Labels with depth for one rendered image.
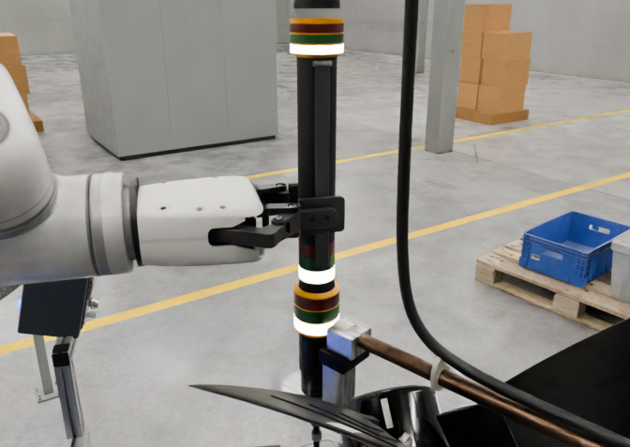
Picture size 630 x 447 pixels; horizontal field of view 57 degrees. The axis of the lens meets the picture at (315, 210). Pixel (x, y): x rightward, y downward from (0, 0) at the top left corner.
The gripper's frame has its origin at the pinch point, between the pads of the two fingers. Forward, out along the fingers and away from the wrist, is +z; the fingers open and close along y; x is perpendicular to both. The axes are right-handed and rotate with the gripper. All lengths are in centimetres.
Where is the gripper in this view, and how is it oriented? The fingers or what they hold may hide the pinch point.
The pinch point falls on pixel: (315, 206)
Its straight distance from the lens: 51.5
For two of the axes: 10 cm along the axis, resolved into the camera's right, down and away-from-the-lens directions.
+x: -0.1, -9.4, -3.5
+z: 9.7, -0.9, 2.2
